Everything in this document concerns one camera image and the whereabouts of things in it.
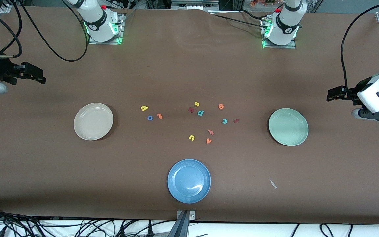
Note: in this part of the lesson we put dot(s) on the grey metal box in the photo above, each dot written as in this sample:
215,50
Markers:
192,5

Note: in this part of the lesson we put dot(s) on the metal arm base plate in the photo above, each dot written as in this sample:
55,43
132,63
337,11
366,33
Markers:
278,46
105,42

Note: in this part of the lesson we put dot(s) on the beige brown plate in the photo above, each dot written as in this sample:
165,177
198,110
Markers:
93,126

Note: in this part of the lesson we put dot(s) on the green plate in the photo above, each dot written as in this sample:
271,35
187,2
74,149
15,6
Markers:
288,135

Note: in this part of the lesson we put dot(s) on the blue plate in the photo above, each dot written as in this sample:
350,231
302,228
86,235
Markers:
189,181

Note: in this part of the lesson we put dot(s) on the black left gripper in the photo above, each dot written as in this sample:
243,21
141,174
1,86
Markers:
351,92

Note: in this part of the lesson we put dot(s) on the aluminium edge bracket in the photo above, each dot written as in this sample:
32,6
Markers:
192,215

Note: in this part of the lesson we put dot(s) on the teal letter p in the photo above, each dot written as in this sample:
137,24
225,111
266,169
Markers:
200,113

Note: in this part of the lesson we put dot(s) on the white tape scrap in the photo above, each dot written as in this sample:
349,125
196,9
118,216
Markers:
273,184

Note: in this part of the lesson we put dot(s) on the black power plug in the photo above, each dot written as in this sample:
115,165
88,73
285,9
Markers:
122,232
150,230

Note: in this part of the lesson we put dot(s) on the brown table cover sheet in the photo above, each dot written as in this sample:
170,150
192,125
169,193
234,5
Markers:
44,171

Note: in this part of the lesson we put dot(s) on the orange colourful decoration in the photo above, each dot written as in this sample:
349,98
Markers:
262,2

